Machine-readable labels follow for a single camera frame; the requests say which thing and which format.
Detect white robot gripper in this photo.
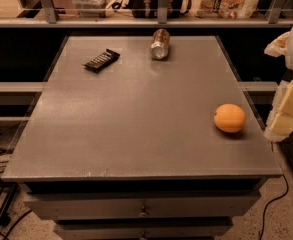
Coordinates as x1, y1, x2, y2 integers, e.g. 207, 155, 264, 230
264, 27, 293, 142

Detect orange fruit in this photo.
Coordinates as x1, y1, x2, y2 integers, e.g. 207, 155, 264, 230
214, 104, 246, 133

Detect dark chocolate rxbar wrapper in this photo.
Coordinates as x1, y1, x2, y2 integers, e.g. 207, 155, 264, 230
84, 49, 120, 73

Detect printed snack bag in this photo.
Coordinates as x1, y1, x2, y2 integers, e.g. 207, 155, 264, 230
196, 0, 259, 19

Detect lying aluminium drink can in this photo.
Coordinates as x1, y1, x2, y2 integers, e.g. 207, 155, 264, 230
150, 29, 170, 60

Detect dark backpack on shelf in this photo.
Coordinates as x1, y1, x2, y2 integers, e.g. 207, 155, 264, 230
127, 0, 191, 18

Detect grey drawer cabinet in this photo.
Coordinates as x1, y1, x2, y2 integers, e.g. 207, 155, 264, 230
25, 189, 260, 240

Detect round metal drawer knob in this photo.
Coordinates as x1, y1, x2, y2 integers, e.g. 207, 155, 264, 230
139, 207, 149, 218

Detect black cable on floor right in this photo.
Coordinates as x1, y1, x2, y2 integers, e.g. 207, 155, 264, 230
258, 174, 290, 240

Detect grey metal shelf rail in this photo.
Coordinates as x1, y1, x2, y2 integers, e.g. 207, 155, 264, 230
0, 0, 293, 28

